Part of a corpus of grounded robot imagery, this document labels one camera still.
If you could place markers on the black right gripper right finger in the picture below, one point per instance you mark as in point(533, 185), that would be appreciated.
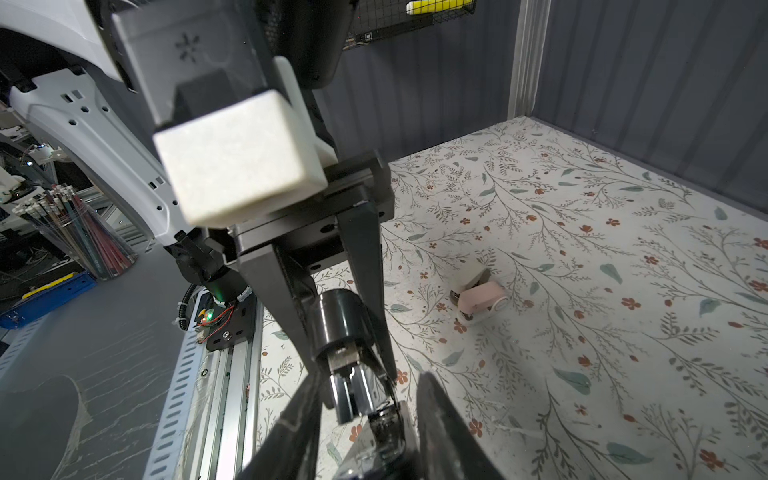
point(447, 449)

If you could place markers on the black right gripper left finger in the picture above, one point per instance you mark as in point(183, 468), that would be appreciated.
point(290, 450)

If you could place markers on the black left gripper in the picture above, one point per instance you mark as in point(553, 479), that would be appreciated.
point(276, 252)

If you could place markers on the black long stapler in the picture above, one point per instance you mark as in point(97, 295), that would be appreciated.
point(343, 347)

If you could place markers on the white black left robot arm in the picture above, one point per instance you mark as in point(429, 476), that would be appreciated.
point(198, 117)

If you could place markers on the clear cup of pens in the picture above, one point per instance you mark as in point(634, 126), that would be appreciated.
point(74, 227)

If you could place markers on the blue tool box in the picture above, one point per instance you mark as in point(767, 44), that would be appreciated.
point(42, 301)

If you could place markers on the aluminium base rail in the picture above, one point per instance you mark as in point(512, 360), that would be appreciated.
point(207, 428)

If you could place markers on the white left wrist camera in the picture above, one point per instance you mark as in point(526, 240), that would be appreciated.
point(247, 160)

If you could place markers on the black wire basket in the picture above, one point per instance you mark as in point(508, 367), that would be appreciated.
point(374, 21)

